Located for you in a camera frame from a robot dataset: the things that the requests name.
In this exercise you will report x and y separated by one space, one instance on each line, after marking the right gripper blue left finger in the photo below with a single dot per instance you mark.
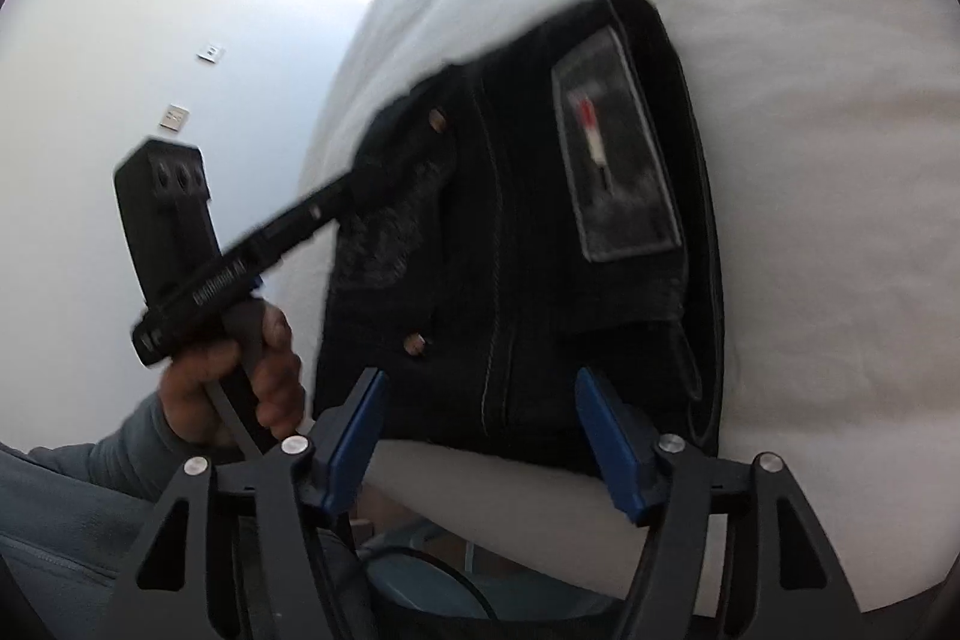
346 438

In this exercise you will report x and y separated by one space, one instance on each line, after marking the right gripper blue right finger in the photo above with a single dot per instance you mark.
623 445

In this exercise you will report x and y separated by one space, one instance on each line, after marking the black denim pants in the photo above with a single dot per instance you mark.
559 220

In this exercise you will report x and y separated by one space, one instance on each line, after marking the left forearm grey sleeve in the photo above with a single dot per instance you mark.
137 460

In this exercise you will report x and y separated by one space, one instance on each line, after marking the left hand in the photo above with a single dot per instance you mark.
275 382

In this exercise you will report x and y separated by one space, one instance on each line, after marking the white bed mattress sheet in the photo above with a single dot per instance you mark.
831 133

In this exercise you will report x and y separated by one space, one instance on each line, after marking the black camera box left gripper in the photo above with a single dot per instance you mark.
163 197

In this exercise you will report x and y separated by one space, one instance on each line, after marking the beige wall socket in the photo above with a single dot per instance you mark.
174 118

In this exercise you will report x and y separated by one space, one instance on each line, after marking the white wall switch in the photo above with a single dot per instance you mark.
211 53

